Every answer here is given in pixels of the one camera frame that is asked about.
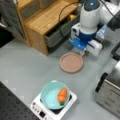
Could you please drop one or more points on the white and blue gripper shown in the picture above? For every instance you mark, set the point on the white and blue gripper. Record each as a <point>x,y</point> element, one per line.
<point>85,42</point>

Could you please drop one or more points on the teal bowl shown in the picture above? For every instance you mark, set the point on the teal bowl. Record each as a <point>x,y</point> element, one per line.
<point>49,95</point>

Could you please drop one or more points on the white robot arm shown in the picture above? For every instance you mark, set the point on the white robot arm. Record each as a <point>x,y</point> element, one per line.
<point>93,12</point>

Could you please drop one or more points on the silver toaster oven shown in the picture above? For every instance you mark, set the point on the silver toaster oven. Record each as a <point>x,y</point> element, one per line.
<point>108,90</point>

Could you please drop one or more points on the orange carrot toy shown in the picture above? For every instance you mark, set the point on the orange carrot toy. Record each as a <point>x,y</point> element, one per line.
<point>62,95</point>

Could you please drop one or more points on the wooden shelf cabinet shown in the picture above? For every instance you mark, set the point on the wooden shelf cabinet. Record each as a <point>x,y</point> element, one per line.
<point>39,17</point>

